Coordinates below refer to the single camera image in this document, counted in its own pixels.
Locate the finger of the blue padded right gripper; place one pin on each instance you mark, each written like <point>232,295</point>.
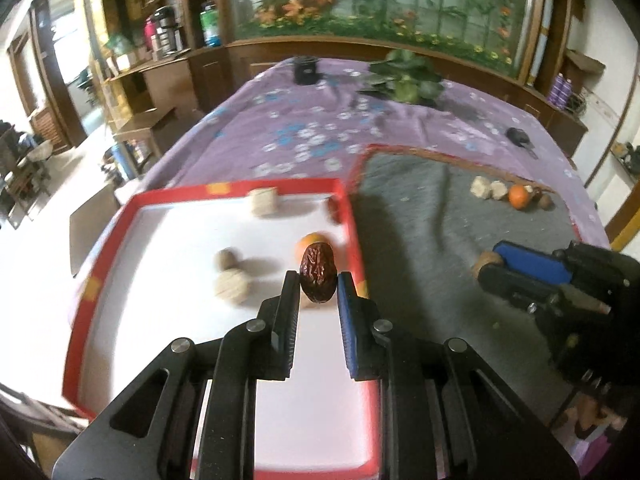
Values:
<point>534,264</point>

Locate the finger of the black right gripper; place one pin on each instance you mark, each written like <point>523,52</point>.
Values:
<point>519,290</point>

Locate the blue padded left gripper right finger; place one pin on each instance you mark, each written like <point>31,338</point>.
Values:
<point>444,412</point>

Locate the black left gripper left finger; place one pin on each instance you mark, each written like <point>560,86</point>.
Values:
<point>191,412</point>

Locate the brown longan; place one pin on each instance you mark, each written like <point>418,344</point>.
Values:
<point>545,202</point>
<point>486,259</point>

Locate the beige cake hexagon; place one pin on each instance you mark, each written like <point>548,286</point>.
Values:
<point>233,286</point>

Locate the wrinkled dark red jujube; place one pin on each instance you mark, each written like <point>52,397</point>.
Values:
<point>318,272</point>

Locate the orange mandarin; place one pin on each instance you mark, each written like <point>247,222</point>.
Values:
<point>308,240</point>
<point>519,196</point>

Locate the brown longan fruit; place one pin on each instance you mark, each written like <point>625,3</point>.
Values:
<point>226,259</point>

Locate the beige cake block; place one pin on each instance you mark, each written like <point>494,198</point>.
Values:
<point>264,202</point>

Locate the brown longan on mat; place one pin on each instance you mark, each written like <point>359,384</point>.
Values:
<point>545,202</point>

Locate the orange mandarin on mat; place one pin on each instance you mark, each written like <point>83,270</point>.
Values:
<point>519,196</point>

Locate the beige cake piece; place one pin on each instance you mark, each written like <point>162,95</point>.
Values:
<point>481,188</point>
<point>498,190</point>

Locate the grey felt mat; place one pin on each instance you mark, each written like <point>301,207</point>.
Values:
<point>421,231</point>

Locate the small black object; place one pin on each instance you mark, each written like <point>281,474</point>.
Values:
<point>519,138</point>

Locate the purple bottles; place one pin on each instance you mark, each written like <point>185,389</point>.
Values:
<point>560,92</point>

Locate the red white shallow box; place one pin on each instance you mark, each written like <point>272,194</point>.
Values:
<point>152,279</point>

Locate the green leafy plant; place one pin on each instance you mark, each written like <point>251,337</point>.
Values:
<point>404,77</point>

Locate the dark wooden stool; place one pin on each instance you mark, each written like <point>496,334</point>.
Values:
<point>88,222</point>

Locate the purple floral tablecloth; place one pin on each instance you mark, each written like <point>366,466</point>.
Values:
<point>274,129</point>

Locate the black cylindrical object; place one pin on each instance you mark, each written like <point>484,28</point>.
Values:
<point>305,70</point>

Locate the blue water bottle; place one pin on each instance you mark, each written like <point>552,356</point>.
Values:
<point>121,161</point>

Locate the wooden side table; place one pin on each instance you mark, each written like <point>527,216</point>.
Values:
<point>146,135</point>

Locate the green white bottle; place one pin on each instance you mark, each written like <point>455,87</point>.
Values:
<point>209,24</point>

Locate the black coffee maker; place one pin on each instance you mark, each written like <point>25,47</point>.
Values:
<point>167,30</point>

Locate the pink thermos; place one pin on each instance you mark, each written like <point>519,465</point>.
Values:
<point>149,33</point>

